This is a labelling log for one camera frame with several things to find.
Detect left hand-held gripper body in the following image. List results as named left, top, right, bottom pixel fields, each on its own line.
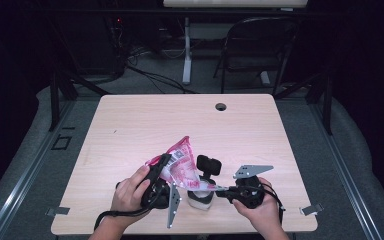
left=140, top=173, right=183, bottom=229

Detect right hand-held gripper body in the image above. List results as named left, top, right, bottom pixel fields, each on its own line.
left=232, top=165, right=275, bottom=209

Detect pink printed plastic bag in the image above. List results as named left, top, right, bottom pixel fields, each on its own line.
left=145, top=135, right=227, bottom=192

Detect clear jar with black lid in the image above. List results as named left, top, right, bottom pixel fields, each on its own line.
left=186, top=154, right=223, bottom=211

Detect person's right hand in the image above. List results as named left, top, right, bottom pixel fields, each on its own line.
left=232, top=177, right=283, bottom=234

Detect person's left hand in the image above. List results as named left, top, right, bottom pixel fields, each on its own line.
left=111, top=165, right=152, bottom=219

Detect grey metal table clip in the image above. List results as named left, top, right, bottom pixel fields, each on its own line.
left=299, top=203, right=324, bottom=216
left=45, top=206, right=72, bottom=217

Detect white desk leg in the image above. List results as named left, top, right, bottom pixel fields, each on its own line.
left=182, top=17, right=194, bottom=86

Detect black metal stand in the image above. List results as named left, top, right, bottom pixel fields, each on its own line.
left=47, top=66, right=110, bottom=132
left=274, top=71, right=334, bottom=136

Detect dark equipment with red light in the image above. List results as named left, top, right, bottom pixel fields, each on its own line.
left=58, top=13, right=128, bottom=77

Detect black folding chair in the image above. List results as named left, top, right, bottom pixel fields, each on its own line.
left=213, top=16, right=301, bottom=97

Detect right hand-held gripper cable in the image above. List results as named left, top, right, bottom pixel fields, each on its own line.
left=262, top=184, right=285, bottom=225

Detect hand-held gripper cable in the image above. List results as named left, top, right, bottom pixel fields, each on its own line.
left=93, top=184, right=156, bottom=232
left=262, top=184, right=285, bottom=225

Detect left hand-held gripper cable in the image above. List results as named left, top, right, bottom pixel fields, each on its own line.
left=93, top=184, right=156, bottom=232

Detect black floor cables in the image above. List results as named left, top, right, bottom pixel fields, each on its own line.
left=125, top=49, right=198, bottom=95

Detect aluminium floor rail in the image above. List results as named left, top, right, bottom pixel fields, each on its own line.
left=0, top=99, right=77, bottom=240
left=308, top=102, right=383, bottom=240

